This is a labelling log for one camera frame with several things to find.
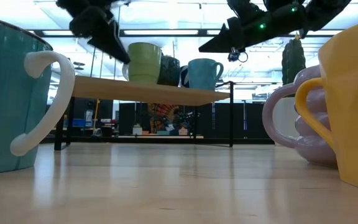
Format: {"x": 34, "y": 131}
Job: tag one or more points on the yellow faceted mug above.
{"x": 356, "y": 109}

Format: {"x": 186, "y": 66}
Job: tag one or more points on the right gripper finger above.
{"x": 225, "y": 43}
{"x": 233, "y": 25}

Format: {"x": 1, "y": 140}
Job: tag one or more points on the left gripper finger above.
{"x": 113, "y": 46}

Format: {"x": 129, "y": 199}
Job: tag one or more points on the lilac ringed mug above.
{"x": 314, "y": 149}

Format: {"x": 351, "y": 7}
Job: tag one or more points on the white hexagonal planter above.
{"x": 286, "y": 118}

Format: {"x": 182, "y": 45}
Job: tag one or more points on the light blue faceted mug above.
{"x": 204, "y": 74}

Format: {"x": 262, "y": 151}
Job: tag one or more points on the wooden shelf black legs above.
{"x": 141, "y": 91}

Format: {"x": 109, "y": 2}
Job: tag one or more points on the dark glazed mug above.
{"x": 169, "y": 71}

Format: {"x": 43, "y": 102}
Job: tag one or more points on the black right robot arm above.
{"x": 325, "y": 12}

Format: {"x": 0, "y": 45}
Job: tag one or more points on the orange patterned tapestry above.
{"x": 162, "y": 118}

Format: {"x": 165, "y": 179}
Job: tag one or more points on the blue storage bin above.
{"x": 79, "y": 123}

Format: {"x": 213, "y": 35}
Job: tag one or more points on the green ribbed mug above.
{"x": 145, "y": 62}

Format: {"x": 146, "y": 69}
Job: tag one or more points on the black partition panels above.
{"x": 253, "y": 121}

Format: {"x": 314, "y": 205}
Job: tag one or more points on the yellow pole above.
{"x": 96, "y": 112}

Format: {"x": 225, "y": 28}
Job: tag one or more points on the black metal rig frame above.
{"x": 204, "y": 32}

